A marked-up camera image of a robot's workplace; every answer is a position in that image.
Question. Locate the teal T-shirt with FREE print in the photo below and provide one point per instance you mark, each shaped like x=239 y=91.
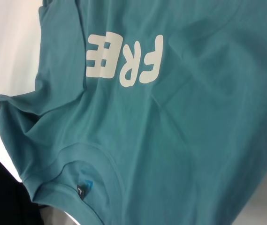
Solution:
x=170 y=129

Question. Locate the dark robot torso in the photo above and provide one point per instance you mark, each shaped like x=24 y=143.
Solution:
x=2 y=199

